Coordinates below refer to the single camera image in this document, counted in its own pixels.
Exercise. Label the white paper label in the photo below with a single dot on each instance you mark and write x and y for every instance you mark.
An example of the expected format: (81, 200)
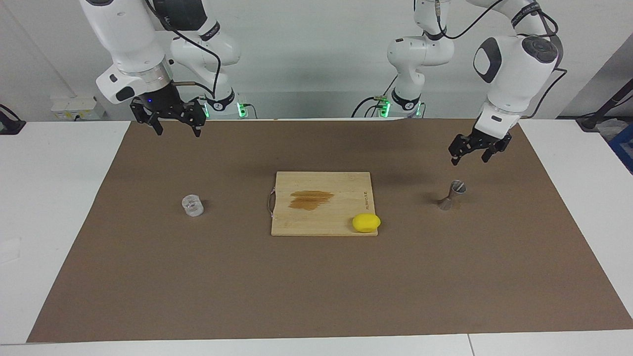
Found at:
(10, 249)

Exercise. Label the black stand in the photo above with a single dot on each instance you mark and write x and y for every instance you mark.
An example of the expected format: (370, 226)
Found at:
(588, 123)

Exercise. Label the wooden cutting board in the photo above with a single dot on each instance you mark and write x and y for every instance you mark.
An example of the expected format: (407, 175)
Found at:
(341, 198)

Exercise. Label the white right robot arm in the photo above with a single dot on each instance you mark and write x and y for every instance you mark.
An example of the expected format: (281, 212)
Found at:
(128, 39)

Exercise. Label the black clamp mount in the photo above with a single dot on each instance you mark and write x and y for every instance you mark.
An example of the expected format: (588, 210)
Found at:
(10, 126)

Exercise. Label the yellow lemon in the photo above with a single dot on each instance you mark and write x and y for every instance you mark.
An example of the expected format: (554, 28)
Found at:
(366, 223)

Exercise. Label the brown table mat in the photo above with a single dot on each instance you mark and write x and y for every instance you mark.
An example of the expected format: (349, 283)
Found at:
(198, 277)

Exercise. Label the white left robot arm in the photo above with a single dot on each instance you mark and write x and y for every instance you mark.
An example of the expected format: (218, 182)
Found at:
(514, 69)

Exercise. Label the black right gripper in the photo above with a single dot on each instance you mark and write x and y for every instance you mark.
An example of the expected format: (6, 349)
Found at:
(168, 106)

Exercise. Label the white wall socket box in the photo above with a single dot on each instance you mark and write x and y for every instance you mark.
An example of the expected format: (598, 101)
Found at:
(74, 106)

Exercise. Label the blue crate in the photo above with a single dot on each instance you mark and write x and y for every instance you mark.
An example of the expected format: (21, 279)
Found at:
(624, 148)

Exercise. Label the metal double jigger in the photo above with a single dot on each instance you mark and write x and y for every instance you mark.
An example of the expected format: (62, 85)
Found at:
(451, 199)

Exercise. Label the small clear glass cup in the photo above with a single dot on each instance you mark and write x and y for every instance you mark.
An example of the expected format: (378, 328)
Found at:
(192, 206)

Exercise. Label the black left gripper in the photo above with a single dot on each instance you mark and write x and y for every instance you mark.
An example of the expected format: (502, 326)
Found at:
(484, 141)

